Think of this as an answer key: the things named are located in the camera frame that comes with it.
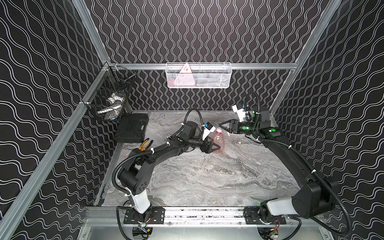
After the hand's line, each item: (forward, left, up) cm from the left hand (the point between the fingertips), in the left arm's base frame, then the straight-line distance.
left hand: (216, 141), depth 81 cm
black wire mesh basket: (+38, +67, +10) cm, 78 cm away
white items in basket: (+4, +53, +14) cm, 55 cm away
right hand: (+4, -2, +10) cm, 11 cm away
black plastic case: (+15, +56, -13) cm, 59 cm away
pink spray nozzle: (+2, 0, +8) cm, 8 cm away
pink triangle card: (+34, +20, +17) cm, 43 cm away
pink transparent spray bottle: (-1, -1, +3) cm, 3 cm away
